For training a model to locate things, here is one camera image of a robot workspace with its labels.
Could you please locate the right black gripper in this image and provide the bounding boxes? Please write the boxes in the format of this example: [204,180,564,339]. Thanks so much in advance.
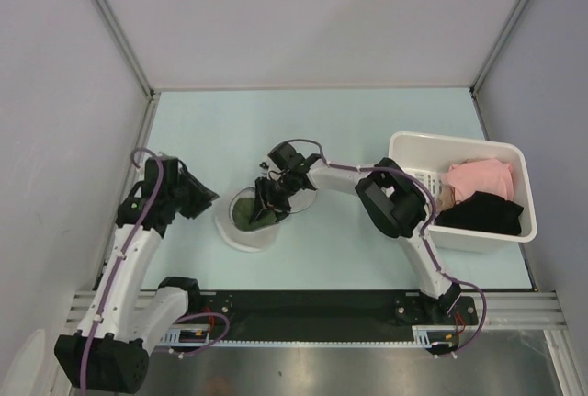
[251,171,299,229]

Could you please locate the green bra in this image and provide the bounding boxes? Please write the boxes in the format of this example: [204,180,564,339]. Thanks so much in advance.
[232,198,282,232]

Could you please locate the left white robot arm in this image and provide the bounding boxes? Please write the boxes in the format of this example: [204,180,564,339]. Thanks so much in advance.
[54,150,218,394]

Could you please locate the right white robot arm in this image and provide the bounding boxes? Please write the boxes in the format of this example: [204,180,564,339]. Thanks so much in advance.
[232,141,461,323]

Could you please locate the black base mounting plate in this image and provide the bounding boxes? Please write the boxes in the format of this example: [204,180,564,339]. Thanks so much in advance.
[179,289,478,340]

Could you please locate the white plastic basket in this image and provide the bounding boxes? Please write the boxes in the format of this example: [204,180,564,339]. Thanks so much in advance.
[389,131,537,253]

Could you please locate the black garment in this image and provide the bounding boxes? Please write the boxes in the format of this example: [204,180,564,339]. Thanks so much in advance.
[435,191,525,236]

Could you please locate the pink garment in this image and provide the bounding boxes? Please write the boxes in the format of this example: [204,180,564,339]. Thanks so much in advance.
[441,158,515,203]

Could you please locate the white slotted cable duct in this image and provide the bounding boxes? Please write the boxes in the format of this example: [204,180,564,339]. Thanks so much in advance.
[155,327,458,356]

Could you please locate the left aluminium frame post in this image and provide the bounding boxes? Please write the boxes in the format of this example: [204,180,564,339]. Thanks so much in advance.
[91,0,154,99]

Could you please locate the aluminium frame post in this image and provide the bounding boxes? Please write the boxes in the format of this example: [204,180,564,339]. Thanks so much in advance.
[91,0,154,99]
[470,0,557,94]

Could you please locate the right aluminium frame post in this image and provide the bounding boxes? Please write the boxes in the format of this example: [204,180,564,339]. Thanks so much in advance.
[470,0,557,94]

